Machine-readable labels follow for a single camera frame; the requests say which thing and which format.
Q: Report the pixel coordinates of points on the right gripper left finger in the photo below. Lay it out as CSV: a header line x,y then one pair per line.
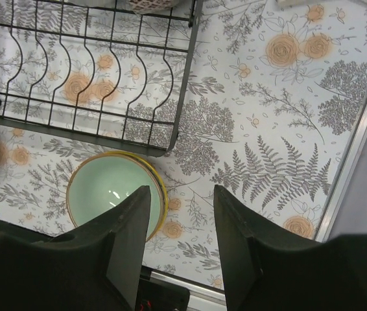
x,y
95,266

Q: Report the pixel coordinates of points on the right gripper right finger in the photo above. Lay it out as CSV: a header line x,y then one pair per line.
x,y
266,267

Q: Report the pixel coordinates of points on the black wire dish rack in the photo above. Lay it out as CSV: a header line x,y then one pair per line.
x,y
105,73

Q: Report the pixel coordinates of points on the brown patterned bowl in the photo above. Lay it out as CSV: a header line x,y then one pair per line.
x,y
150,6

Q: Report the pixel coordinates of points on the mint green bowl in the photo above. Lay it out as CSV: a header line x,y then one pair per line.
x,y
103,182

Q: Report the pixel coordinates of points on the yellow bowl under green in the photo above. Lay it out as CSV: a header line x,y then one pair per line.
x,y
160,185

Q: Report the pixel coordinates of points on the floral table mat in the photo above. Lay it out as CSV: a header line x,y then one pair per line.
x,y
271,102

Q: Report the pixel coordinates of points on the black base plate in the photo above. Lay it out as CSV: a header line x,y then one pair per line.
x,y
153,295

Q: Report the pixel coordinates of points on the aluminium frame rail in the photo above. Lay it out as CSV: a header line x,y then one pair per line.
x,y
206,298

